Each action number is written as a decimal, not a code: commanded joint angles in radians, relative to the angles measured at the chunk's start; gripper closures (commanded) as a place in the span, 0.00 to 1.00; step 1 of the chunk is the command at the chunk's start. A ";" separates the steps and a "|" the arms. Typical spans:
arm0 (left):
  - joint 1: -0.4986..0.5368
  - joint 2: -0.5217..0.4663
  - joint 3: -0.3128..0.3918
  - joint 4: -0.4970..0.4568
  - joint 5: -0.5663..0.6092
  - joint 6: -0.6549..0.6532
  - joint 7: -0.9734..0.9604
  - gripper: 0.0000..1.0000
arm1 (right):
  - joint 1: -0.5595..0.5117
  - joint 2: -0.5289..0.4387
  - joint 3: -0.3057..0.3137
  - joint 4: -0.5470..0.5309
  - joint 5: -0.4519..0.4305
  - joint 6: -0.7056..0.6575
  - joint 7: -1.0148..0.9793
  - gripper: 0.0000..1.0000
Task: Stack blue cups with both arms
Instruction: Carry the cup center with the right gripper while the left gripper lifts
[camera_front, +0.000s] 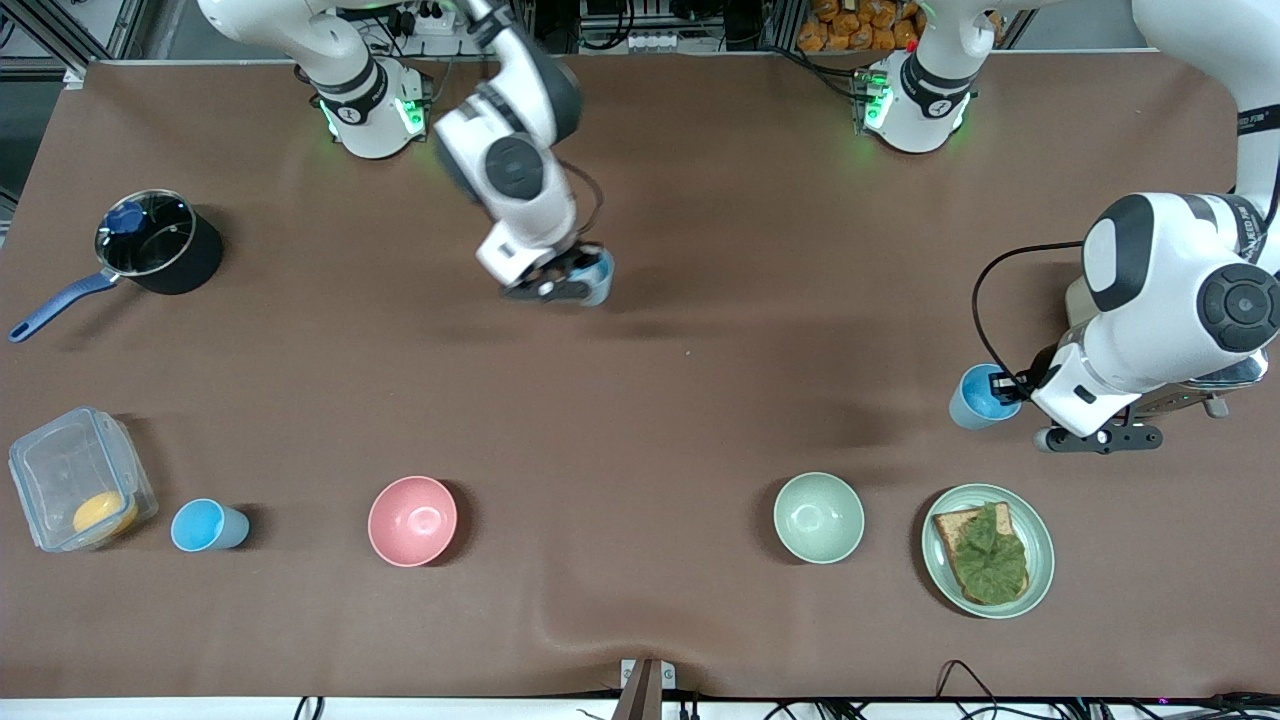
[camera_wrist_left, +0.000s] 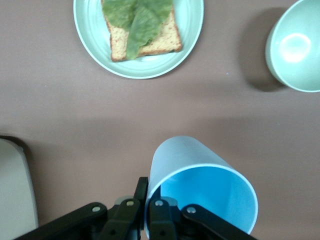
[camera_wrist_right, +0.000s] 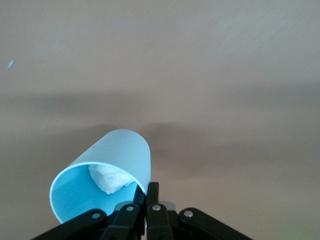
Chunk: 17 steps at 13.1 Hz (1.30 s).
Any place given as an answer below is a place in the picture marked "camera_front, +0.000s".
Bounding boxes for brown table cover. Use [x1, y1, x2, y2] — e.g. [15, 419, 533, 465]
[0, 55, 1280, 701]

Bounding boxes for beige chrome toaster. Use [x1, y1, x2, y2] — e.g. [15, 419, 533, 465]
[1063, 277, 1271, 419]

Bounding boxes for aluminium frame rail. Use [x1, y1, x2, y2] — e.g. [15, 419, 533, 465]
[0, 0, 151, 79]

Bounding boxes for clear plastic storage container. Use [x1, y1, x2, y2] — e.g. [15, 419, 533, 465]
[8, 406, 159, 553]

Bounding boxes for black cable loop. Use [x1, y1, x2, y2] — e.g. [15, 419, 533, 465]
[934, 659, 1003, 720]

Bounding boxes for pale green plate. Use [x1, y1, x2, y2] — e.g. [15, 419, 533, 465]
[921, 483, 1056, 620]

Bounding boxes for blue plastic cup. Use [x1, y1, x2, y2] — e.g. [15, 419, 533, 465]
[574, 248, 615, 308]
[170, 498, 251, 553]
[949, 364, 1023, 432]

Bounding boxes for pale green bowl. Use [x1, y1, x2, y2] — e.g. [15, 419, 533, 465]
[772, 471, 866, 565]

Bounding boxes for pink bowl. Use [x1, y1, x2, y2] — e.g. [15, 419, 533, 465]
[367, 475, 459, 568]

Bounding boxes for black saucepan blue handle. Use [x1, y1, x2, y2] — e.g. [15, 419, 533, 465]
[8, 189, 225, 345]

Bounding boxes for white power strip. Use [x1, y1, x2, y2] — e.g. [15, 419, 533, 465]
[395, 0, 463, 37]

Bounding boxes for bag of orange buns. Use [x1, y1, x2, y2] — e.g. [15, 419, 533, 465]
[797, 0, 926, 54]

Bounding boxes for green lettuce leaf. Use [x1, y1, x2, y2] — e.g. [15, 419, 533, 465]
[947, 503, 1030, 605]

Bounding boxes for grey camera stand bracket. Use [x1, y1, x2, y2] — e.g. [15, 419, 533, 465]
[620, 658, 677, 720]

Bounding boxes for brown bread slice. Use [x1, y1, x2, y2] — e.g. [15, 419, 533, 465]
[932, 502, 1031, 607]

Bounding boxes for orange round food piece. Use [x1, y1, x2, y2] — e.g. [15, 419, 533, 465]
[72, 490, 139, 537]

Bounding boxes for glass lid blue knob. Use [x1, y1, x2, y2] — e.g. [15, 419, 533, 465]
[95, 189, 196, 278]

